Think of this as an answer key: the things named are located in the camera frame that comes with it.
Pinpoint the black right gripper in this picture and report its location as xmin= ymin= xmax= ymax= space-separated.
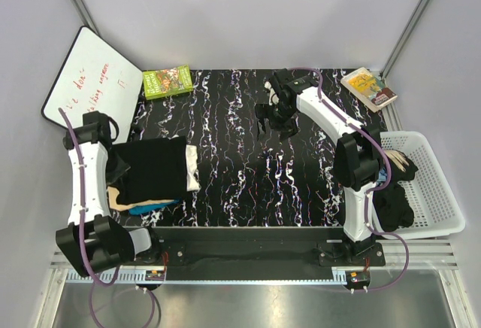
xmin=254 ymin=102 xmax=298 ymax=142

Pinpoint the black t-shirt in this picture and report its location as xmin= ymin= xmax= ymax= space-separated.
xmin=112 ymin=136 xmax=188 ymax=205

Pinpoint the white t-shirt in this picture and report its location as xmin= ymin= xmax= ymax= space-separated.
xmin=186 ymin=144 xmax=200 ymax=192

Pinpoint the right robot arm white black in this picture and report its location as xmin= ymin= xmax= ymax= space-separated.
xmin=255 ymin=69 xmax=390 ymax=265

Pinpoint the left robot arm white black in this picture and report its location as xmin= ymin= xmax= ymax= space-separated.
xmin=55 ymin=108 xmax=162 ymax=287

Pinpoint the cream folded garment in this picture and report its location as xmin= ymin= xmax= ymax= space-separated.
xmin=107 ymin=187 xmax=174 ymax=212

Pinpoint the white whiteboard red writing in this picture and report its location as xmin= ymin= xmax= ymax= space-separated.
xmin=41 ymin=26 xmax=143 ymax=143

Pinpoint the green paperback book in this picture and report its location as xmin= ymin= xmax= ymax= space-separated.
xmin=143 ymin=65 xmax=194 ymax=100

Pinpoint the yellow paperback book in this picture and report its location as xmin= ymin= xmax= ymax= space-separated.
xmin=341 ymin=67 xmax=398 ymax=112

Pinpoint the blue garment in basket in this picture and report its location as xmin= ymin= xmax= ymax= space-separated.
xmin=377 ymin=169 xmax=388 ymax=185

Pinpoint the tan striped garment in basket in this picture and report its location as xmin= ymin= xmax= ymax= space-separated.
xmin=385 ymin=150 xmax=410 ymax=172

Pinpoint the black garment in basket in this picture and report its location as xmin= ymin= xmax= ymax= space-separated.
xmin=373 ymin=158 xmax=418 ymax=232

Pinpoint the white plastic laundry basket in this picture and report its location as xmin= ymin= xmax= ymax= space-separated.
xmin=380 ymin=131 xmax=465 ymax=240

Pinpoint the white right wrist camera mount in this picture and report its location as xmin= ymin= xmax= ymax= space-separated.
xmin=264 ymin=81 xmax=279 ymax=105

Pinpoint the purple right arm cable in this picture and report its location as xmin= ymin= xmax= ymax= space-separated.
xmin=285 ymin=66 xmax=410 ymax=295

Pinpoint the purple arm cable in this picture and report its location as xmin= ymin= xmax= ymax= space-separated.
xmin=285 ymin=66 xmax=410 ymax=295
xmin=58 ymin=108 xmax=162 ymax=327

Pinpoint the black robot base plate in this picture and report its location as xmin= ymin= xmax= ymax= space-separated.
xmin=123 ymin=225 xmax=386 ymax=282

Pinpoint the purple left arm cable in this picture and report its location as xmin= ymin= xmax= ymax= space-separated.
xmin=58 ymin=108 xmax=162 ymax=327

